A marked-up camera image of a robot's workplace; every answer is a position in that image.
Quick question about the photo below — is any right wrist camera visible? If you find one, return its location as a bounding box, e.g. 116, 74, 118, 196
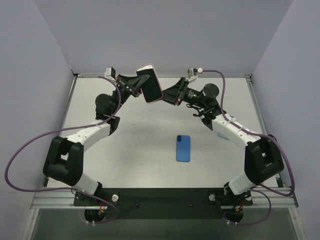
187, 67, 203, 84

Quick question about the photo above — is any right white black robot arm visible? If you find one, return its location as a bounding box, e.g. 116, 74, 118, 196
163, 77, 284, 196

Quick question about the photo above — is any aluminium frame rail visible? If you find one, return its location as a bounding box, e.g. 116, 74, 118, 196
75, 72, 252, 79
42, 74, 78, 187
246, 75, 292, 187
31, 187, 299, 210

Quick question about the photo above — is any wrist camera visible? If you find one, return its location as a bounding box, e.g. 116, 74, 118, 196
187, 67, 203, 84
104, 67, 116, 79

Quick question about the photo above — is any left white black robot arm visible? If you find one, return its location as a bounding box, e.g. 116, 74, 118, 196
43, 74, 150, 206

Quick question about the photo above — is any light blue phone case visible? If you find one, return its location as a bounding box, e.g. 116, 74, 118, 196
217, 115, 237, 140

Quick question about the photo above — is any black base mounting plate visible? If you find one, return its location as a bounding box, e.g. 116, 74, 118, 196
73, 187, 253, 221

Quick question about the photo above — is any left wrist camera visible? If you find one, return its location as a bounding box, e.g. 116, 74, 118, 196
104, 67, 116, 79

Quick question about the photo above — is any pink phone case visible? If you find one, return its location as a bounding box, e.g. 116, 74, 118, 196
135, 63, 164, 104

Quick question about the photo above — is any aluminium left frame rail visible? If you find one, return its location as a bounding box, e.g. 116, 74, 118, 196
42, 74, 78, 187

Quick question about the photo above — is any aluminium right frame rail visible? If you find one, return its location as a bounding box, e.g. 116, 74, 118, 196
246, 75, 292, 187

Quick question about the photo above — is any aluminium front frame rail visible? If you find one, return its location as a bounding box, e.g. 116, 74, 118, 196
31, 187, 299, 210

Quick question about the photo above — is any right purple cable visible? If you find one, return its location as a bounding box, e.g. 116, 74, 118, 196
203, 69, 295, 226

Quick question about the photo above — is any aluminium back frame rail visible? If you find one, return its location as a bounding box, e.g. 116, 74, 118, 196
75, 72, 252, 79

